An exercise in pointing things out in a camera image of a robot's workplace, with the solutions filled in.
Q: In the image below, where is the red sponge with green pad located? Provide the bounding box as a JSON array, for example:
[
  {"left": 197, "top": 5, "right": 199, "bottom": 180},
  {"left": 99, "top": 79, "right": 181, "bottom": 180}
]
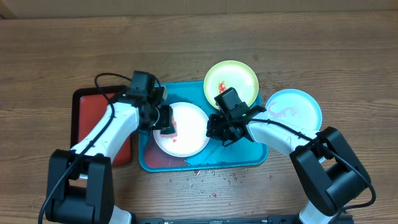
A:
[{"left": 160, "top": 117, "right": 178, "bottom": 138}]

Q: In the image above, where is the white plate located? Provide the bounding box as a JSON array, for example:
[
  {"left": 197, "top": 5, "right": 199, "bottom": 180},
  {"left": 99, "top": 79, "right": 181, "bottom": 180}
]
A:
[{"left": 153, "top": 102, "right": 209, "bottom": 157}]

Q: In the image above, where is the yellow-green plate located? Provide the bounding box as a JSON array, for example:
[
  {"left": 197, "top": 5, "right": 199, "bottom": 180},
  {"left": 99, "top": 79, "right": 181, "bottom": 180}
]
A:
[{"left": 203, "top": 60, "right": 259, "bottom": 109}]

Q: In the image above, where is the light blue plate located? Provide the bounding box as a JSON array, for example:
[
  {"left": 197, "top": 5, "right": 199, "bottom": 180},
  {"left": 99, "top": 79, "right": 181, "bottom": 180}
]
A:
[{"left": 265, "top": 89, "right": 323, "bottom": 131}]

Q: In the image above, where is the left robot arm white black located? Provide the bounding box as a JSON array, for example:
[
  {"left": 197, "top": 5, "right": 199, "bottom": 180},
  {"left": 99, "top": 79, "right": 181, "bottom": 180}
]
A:
[{"left": 37, "top": 71, "right": 175, "bottom": 223}]

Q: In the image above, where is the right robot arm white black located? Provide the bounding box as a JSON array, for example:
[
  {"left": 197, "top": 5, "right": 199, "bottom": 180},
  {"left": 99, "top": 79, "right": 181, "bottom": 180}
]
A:
[{"left": 206, "top": 87, "right": 376, "bottom": 224}]

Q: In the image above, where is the teal plastic tray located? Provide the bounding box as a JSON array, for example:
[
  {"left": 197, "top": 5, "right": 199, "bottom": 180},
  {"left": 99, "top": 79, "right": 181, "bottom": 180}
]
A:
[{"left": 138, "top": 81, "right": 268, "bottom": 172}]

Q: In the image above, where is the dark red tray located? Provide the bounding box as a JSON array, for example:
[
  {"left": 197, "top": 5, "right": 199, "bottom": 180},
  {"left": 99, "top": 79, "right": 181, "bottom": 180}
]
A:
[{"left": 70, "top": 87, "right": 133, "bottom": 166}]

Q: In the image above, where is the black rail at table edge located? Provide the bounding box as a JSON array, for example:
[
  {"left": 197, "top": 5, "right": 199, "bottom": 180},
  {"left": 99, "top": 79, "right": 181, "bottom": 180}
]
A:
[{"left": 132, "top": 215, "right": 301, "bottom": 224}]

